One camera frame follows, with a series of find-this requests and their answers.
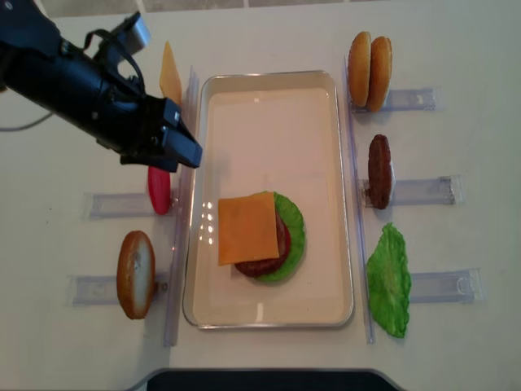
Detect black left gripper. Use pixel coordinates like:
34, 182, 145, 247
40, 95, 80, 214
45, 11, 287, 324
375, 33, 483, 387
56, 38, 203, 173

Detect orange cheese slice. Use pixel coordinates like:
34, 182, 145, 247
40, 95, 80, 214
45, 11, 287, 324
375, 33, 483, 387
217, 191, 280, 266

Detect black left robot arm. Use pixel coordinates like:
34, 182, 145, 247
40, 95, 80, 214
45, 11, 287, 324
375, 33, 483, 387
1, 1, 203, 173

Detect red tomato slice standing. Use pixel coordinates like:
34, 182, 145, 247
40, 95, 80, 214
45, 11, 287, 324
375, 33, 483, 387
147, 167, 171, 215

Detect yellow cheese slice right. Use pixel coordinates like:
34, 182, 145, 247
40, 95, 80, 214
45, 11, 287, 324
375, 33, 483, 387
160, 42, 183, 106

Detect clear holder strip tomato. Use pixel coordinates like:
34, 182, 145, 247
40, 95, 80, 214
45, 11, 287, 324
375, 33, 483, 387
81, 192, 157, 220

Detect bread bun slice lower left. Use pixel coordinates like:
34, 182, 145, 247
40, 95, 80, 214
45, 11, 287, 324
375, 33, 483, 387
116, 231, 155, 319

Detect bread bun slice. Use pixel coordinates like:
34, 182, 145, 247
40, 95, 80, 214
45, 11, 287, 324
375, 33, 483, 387
116, 231, 155, 319
347, 31, 371, 107
366, 36, 392, 112

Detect green lettuce leaf on tray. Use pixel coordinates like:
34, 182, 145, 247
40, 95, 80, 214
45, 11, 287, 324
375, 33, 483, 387
256, 191, 306, 283

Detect red tomato slice on tray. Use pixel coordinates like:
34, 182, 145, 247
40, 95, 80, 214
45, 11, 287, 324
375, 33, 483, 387
276, 213, 291, 266

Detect cooked meat patty on tray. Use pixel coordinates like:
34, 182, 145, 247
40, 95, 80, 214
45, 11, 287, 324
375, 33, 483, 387
234, 211, 289, 279

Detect clear holder strip left bread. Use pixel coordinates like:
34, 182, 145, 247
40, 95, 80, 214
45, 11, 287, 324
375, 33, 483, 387
67, 273, 168, 307

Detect brown meat patty standing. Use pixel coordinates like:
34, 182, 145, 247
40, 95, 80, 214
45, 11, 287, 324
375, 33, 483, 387
368, 134, 393, 209

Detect bread bun slice upper left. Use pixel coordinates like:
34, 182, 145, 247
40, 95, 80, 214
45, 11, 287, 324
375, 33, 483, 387
347, 31, 371, 107

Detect bread bun slice upper right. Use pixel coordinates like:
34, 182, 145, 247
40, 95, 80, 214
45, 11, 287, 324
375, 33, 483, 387
366, 36, 392, 112

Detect green lettuce leaf standing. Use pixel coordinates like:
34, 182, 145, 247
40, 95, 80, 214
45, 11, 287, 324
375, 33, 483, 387
366, 222, 412, 338

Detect clear holder strip lettuce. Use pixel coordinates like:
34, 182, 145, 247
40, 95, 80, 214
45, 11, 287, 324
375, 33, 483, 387
409, 268, 484, 304

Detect white rectangular tray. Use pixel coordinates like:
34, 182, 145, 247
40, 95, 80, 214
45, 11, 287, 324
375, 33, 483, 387
182, 71, 354, 329

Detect black base at bottom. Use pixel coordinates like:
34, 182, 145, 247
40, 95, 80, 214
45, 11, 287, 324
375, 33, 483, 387
147, 370, 397, 391

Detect clear holder strip buns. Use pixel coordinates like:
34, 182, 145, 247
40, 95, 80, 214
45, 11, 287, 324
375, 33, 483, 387
350, 86, 444, 115

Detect clear holder strip patty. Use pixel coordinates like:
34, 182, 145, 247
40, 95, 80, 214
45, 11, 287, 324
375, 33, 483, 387
360, 175, 465, 208

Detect clear long rail left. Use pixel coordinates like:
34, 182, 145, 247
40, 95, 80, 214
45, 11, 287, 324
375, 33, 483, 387
164, 66, 199, 347

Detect clear long rail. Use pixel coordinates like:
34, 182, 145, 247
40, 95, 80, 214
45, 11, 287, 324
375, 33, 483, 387
164, 66, 199, 347
343, 55, 374, 345

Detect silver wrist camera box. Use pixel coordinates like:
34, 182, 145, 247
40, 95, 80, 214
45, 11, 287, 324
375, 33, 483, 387
111, 11, 151, 55

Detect clear long rail right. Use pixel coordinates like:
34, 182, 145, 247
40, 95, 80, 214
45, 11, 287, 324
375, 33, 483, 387
343, 55, 374, 345

